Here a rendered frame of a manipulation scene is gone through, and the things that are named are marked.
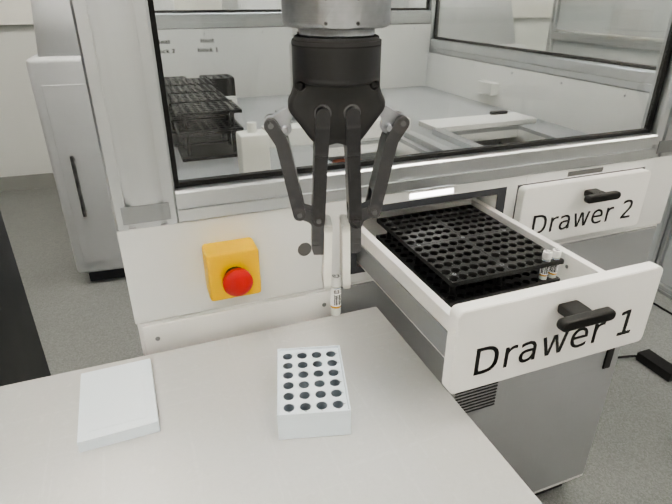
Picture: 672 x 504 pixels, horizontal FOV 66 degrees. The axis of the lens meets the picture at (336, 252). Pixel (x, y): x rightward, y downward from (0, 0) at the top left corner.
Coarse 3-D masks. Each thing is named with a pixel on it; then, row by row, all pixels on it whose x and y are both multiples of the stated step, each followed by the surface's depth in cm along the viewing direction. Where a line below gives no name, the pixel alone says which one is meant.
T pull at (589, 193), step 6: (588, 192) 92; (594, 192) 91; (600, 192) 91; (606, 192) 91; (612, 192) 91; (618, 192) 91; (588, 198) 89; (594, 198) 89; (600, 198) 90; (606, 198) 90; (612, 198) 91; (618, 198) 92
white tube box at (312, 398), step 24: (288, 360) 68; (312, 360) 68; (336, 360) 68; (288, 384) 64; (312, 384) 64; (336, 384) 65; (288, 408) 61; (312, 408) 60; (336, 408) 60; (288, 432) 60; (312, 432) 60; (336, 432) 61
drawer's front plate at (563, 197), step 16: (592, 176) 94; (608, 176) 94; (624, 176) 95; (640, 176) 96; (528, 192) 88; (544, 192) 90; (560, 192) 91; (576, 192) 92; (624, 192) 97; (640, 192) 98; (528, 208) 90; (544, 208) 91; (560, 208) 92; (576, 208) 94; (592, 208) 95; (624, 208) 99; (640, 208) 100; (528, 224) 91; (592, 224) 97; (608, 224) 99; (624, 224) 100
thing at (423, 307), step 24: (384, 216) 88; (504, 216) 86; (360, 264) 82; (384, 264) 74; (576, 264) 72; (384, 288) 75; (408, 288) 68; (408, 312) 69; (432, 312) 63; (432, 336) 63
